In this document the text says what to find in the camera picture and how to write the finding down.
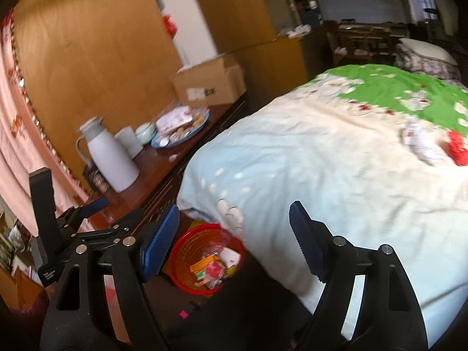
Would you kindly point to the brown cardboard box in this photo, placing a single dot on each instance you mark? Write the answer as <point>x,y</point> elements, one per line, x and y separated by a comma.
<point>217,81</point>

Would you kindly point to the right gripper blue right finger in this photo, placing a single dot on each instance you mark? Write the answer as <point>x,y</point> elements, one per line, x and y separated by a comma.
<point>313,238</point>

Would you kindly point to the blue plate with snacks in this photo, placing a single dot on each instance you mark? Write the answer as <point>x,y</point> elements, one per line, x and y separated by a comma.
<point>178,125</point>

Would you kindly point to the white thermos jug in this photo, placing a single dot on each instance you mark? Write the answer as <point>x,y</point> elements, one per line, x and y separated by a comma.
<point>97,144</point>

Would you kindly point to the pink curtain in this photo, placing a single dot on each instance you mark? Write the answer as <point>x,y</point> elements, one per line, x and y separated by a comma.
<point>24,145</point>

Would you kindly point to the wooden wardrobe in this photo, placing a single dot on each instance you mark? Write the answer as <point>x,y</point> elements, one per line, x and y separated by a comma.
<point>255,32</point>

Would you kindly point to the orange long box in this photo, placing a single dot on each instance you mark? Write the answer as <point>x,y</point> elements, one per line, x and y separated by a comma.
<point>201,265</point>

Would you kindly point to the white pillow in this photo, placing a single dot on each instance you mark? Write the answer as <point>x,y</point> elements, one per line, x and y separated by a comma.
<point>428,50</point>

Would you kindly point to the folded floral blanket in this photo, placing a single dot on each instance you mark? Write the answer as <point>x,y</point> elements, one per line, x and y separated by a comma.
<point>408,60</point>

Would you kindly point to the red foam net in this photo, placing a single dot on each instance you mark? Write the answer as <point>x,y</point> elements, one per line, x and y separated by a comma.
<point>457,148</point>

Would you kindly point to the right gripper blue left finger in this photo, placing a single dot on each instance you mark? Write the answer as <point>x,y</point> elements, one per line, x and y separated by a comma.
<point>157,241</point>

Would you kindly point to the white plastic bag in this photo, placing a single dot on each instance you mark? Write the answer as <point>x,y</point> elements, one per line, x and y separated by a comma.
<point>420,143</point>

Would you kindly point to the dark wooden nightstand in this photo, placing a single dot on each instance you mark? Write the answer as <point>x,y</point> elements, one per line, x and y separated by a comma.
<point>161,171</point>

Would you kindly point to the plastic cup with red paper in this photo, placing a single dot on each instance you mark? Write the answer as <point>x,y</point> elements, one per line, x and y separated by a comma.
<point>214,273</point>

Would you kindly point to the small white bowl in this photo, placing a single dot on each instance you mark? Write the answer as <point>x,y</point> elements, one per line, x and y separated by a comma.
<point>145,132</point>

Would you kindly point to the red hanging ornament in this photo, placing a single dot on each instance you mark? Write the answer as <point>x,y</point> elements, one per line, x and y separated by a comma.
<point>170,26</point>

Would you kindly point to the red trash basket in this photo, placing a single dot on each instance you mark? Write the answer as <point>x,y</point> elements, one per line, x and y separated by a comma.
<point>199,242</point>

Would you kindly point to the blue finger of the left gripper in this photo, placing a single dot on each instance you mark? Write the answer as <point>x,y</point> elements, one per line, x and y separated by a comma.
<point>90,209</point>
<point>130,221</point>

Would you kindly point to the white paper cup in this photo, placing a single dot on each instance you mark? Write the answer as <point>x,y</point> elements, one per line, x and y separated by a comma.
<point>229,257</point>

